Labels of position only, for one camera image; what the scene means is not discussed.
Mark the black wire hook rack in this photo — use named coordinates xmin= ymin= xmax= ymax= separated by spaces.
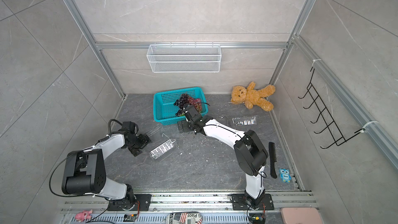
xmin=298 ymin=67 xmax=365 ymax=150

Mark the pink pad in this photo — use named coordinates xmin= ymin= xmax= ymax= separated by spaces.
xmin=280 ymin=207 xmax=323 ymax=224

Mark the dark purple grape bunch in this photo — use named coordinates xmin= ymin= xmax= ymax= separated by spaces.
xmin=174 ymin=93 xmax=192 ymax=116

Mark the clear clamshell container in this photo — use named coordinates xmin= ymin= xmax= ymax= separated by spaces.
xmin=150 ymin=133 xmax=176 ymax=161
xmin=232 ymin=116 xmax=257 ymax=127

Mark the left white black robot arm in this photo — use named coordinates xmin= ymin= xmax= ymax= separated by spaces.
xmin=61 ymin=119 xmax=151 ymax=204

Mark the brown teddy bear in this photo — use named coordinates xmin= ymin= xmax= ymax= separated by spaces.
xmin=230 ymin=82 xmax=276 ymax=112

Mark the flag pattern object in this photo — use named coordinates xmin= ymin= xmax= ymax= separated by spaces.
xmin=165 ymin=212 xmax=203 ymax=224

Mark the red grape bunch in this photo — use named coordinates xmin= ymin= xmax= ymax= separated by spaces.
xmin=188 ymin=97 xmax=203 ymax=113

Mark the pink plush toy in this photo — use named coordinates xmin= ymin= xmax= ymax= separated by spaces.
xmin=75 ymin=210 xmax=93 ymax=223

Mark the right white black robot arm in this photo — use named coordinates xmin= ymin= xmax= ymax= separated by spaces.
xmin=178 ymin=104 xmax=268 ymax=209

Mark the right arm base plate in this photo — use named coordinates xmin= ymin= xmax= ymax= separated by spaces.
xmin=229 ymin=192 xmax=275 ymax=211

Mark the black comb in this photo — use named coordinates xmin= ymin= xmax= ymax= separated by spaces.
xmin=268 ymin=142 xmax=277 ymax=179

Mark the teal plastic basket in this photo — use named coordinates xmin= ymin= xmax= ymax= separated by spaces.
xmin=153 ymin=87 xmax=208 ymax=125

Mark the white wire mesh shelf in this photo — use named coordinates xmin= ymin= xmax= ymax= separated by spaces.
xmin=147 ymin=44 xmax=222 ymax=73

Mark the blue owl toy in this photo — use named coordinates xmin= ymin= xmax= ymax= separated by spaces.
xmin=279 ymin=168 xmax=292 ymax=183

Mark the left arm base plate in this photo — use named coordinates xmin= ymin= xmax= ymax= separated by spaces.
xmin=107 ymin=193 xmax=152 ymax=212

